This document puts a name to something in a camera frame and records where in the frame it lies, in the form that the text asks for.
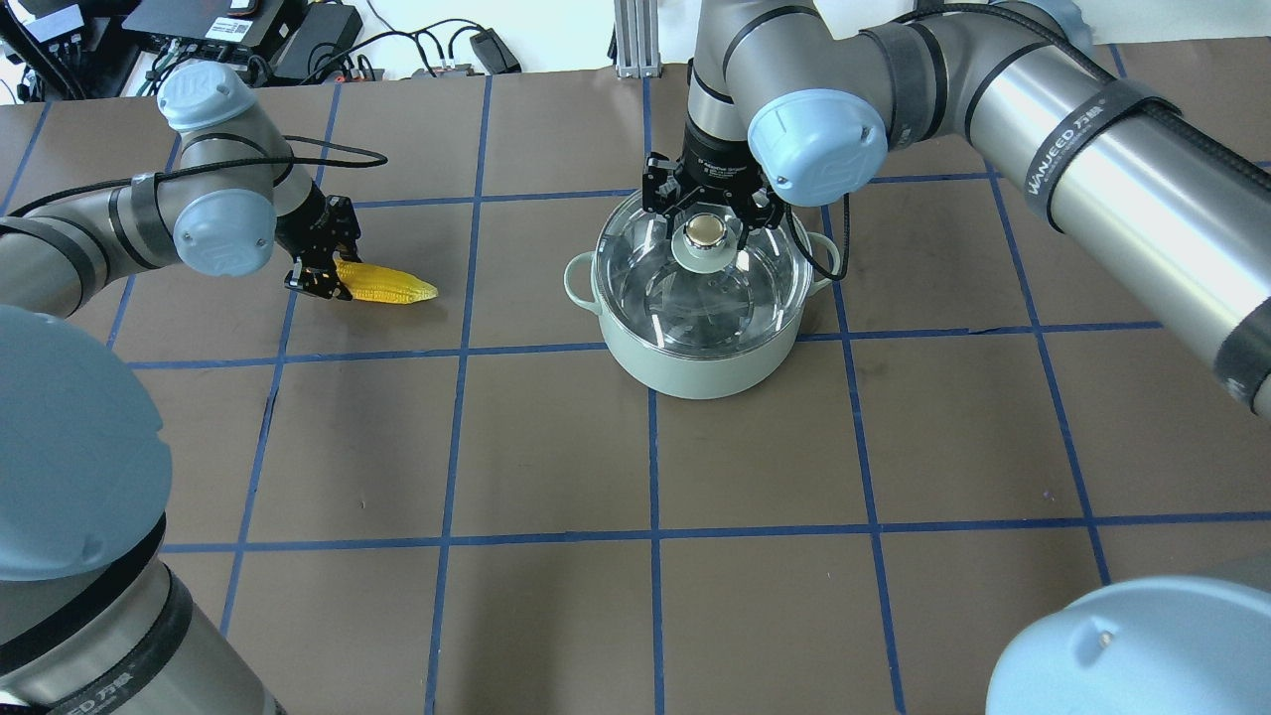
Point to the glass pot lid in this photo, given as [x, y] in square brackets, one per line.
[694, 295]

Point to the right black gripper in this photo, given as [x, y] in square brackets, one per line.
[712, 164]

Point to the yellow corn cob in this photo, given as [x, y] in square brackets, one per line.
[366, 282]

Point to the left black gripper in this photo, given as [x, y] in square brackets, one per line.
[315, 230]

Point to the aluminium frame post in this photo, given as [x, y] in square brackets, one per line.
[636, 50]

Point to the pale green cooking pot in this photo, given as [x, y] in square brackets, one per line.
[700, 379]

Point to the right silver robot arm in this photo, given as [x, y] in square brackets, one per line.
[782, 115]

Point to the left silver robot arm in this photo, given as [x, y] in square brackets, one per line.
[95, 620]

